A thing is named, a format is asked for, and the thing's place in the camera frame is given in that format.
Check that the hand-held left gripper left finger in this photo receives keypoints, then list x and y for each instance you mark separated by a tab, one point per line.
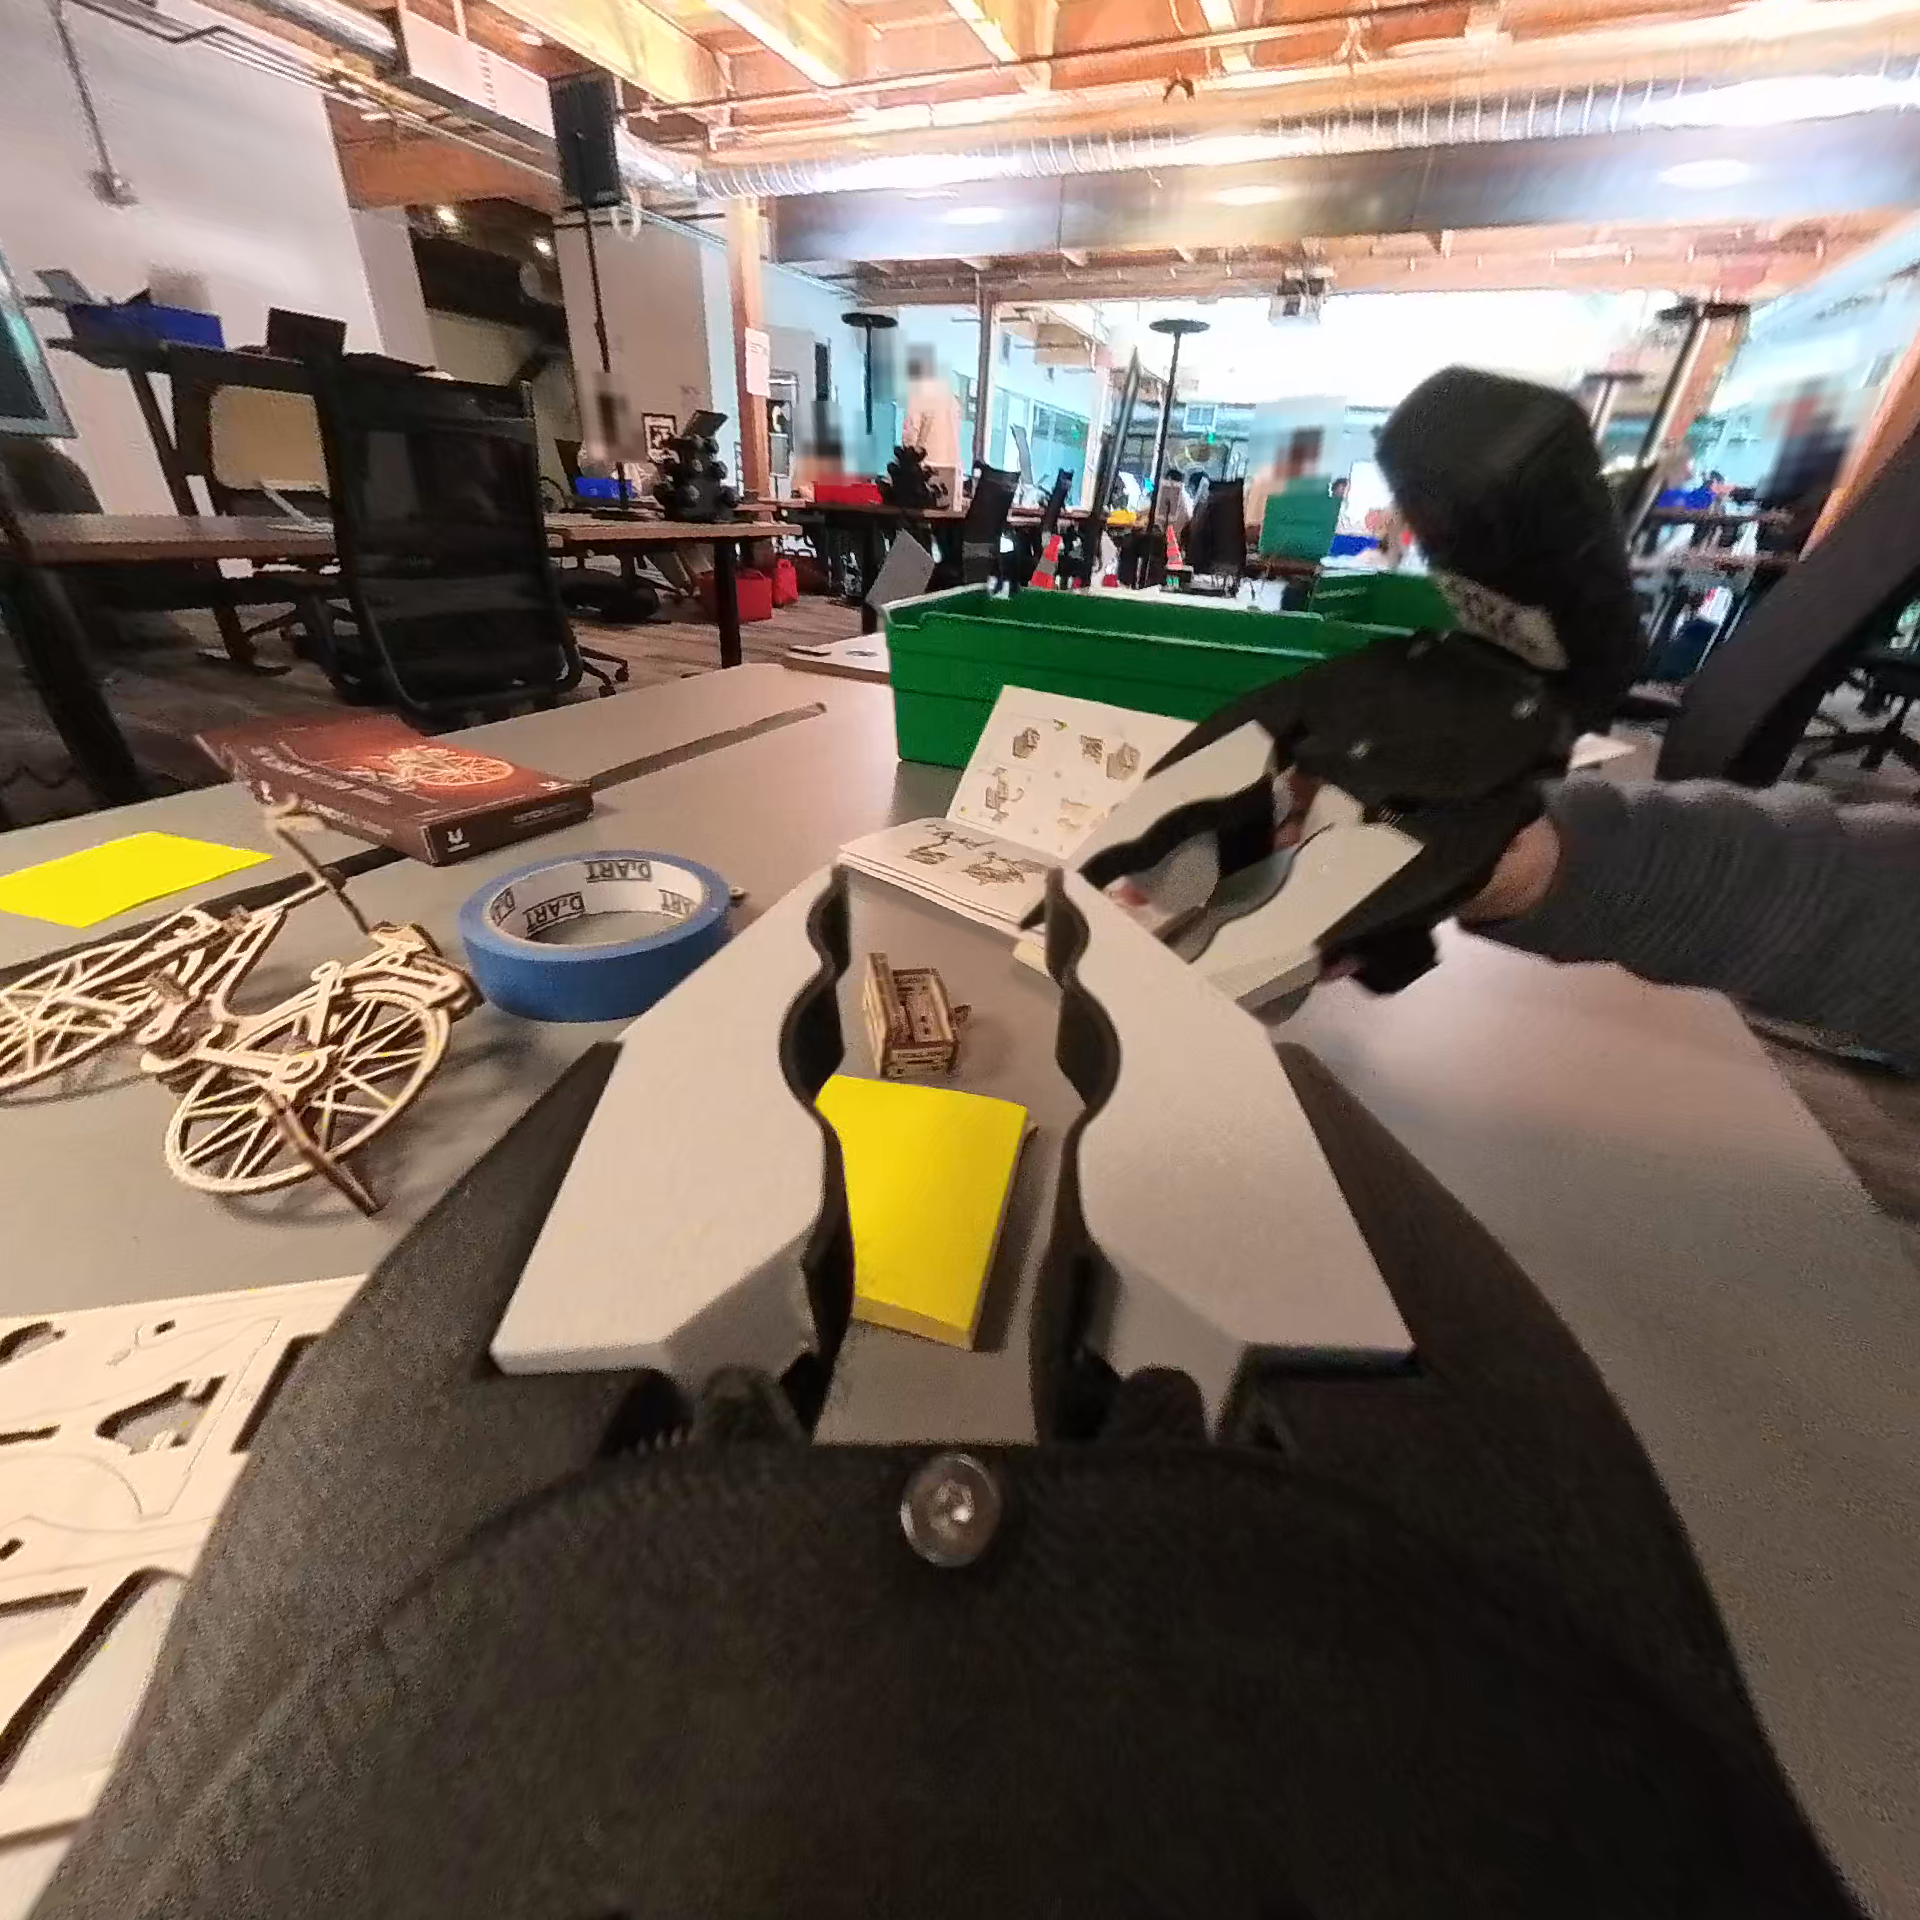
676	1184

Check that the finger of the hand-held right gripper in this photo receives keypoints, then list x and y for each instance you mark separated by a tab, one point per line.
1201	810
1319	915

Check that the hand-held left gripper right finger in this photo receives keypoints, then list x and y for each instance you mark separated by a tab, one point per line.
1214	1184

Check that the small wooden crate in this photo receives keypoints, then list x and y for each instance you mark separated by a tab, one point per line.
912	1019

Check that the person's right forearm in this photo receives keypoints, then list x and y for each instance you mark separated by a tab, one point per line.
1724	902

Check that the wooden bicycle model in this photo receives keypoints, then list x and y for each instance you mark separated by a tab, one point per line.
322	997

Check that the model kit box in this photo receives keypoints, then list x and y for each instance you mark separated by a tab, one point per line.
390	774

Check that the person's right hand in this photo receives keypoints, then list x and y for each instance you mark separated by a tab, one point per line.
1527	878

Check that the instruction booklet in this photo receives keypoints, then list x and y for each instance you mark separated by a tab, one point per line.
1049	763

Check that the green plastic bin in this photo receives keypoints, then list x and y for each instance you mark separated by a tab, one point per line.
1079	690

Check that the blue tape roll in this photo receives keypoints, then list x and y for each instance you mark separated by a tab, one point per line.
585	974

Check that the yellow sticky note pad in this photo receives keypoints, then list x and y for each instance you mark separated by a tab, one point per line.
922	1201

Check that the brown wooden desk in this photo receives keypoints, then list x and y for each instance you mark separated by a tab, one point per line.
645	533

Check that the yellow paper sheet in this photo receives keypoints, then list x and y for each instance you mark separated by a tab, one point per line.
119	878

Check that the wooden cut-out sheet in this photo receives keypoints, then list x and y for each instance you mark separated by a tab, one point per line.
60	1349

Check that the black mesh office chair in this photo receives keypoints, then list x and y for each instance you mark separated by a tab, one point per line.
434	525

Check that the black speaker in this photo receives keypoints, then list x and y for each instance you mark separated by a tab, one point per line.
585	142

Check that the silver ventilation duct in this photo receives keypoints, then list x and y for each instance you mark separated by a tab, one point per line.
1201	150

